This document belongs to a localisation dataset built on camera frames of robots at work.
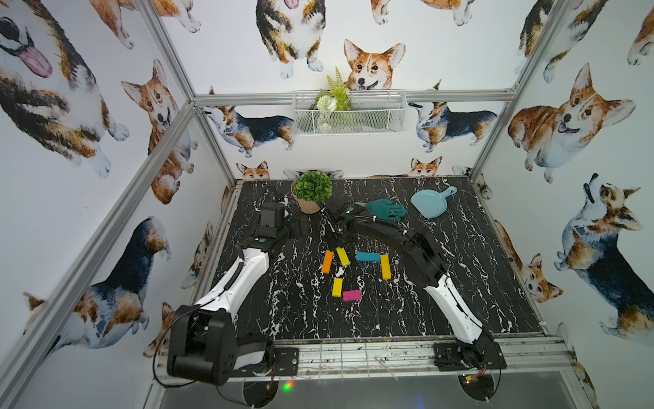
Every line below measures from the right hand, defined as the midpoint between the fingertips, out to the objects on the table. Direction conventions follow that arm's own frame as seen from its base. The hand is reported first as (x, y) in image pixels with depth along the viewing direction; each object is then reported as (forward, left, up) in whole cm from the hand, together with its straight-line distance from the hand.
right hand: (332, 245), depth 96 cm
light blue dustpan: (+23, -43, -4) cm, 49 cm away
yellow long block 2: (-9, -19, 0) cm, 21 cm away
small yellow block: (-15, -2, -2) cm, 16 cm away
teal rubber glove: (+17, -22, -1) cm, 28 cm away
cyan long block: (-4, -13, -3) cm, 14 cm away
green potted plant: (+16, +8, +14) cm, 22 cm away
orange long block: (-6, +2, -2) cm, 6 cm away
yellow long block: (-4, -4, -2) cm, 6 cm away
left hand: (+3, +11, +15) cm, 19 cm away
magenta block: (-18, -7, -3) cm, 19 cm away
